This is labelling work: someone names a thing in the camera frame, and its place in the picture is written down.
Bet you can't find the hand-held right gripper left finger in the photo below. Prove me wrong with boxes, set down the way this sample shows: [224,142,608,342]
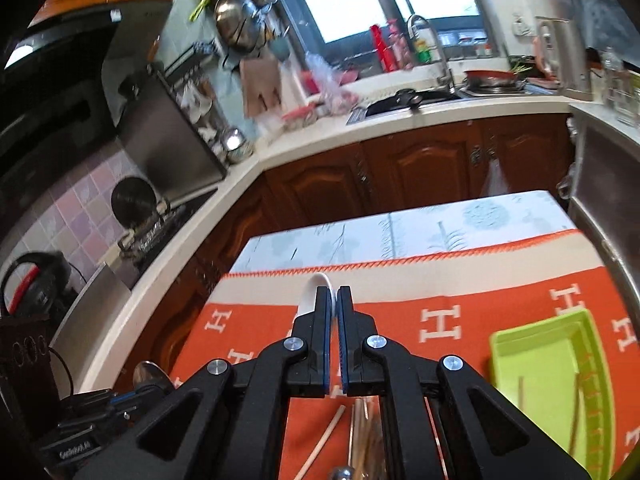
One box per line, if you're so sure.
[75,285,336,480]

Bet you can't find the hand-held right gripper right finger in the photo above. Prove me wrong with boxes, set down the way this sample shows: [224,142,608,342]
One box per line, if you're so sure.
[337,285,592,480]

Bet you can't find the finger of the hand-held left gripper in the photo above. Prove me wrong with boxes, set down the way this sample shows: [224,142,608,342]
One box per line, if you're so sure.
[109,382,177,414]

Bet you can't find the white ceramic spoon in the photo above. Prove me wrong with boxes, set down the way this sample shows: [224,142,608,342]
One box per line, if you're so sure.
[298,273,334,322]

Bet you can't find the green plastic tray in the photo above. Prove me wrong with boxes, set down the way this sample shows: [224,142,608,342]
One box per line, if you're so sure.
[489,308,622,479]

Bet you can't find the dark brown perforated holder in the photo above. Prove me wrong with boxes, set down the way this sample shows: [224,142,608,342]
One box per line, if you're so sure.
[0,314,62,432]

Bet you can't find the orange printed cloth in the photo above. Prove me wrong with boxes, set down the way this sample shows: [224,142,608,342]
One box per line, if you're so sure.
[167,227,640,480]

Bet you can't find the pale patterned tablecloth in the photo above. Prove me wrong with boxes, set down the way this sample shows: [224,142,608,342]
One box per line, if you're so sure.
[232,189,583,279]

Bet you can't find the black electric cooker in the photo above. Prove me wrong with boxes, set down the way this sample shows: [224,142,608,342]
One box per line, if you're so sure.
[0,252,77,322]

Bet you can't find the black gas stove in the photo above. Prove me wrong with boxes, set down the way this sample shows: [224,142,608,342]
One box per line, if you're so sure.
[116,187,219,289]

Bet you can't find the brown wooden base cabinets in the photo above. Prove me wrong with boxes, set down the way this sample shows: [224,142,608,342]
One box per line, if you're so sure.
[115,112,574,396]

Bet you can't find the small steel lidded bowl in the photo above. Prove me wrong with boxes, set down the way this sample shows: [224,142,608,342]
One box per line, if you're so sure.
[221,127,254,164]

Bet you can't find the black round pan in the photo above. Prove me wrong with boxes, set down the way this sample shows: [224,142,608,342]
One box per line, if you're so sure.
[110,175,161,226]

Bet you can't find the red lid plastic container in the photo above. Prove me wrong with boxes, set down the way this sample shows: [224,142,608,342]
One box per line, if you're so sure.
[282,102,321,129]

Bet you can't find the hanging white plastic bag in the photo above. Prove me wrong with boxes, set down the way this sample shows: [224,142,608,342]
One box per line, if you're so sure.
[479,157,511,199]

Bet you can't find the black frying pan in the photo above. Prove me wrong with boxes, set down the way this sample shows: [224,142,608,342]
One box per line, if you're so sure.
[364,88,454,116]

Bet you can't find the clear plastic bag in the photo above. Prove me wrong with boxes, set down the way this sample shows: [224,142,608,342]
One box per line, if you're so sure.
[304,52,359,111]

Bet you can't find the stainless steel rack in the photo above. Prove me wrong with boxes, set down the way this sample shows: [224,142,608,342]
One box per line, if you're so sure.
[117,67,229,194]

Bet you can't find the wooden cutting board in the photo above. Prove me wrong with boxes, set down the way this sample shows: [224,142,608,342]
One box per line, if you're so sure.
[239,55,284,119]

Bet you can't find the steel faucet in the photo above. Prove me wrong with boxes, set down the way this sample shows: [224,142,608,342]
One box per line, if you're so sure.
[407,14,456,89]

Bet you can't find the red bottle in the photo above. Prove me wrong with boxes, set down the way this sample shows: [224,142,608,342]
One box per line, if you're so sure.
[369,23,396,74]

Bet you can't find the red frying pan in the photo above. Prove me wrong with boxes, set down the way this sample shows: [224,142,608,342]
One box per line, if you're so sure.
[463,68,519,89]

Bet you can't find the stainless steel cabinet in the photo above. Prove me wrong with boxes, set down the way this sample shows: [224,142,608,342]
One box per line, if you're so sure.
[567,105,640,312]

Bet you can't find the black range hood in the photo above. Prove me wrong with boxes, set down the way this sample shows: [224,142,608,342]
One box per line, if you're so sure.
[0,7,173,211]

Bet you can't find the hanging steel wok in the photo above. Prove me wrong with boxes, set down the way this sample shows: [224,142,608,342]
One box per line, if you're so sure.
[214,0,264,54]

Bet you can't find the steel electric kettle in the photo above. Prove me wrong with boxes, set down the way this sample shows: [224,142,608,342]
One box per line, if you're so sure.
[537,17,594,101]

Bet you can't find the glass jars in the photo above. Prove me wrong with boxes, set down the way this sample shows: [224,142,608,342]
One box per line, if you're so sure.
[599,47,640,127]

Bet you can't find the black cable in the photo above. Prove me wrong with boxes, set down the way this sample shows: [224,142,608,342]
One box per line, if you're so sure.
[47,344,77,397]

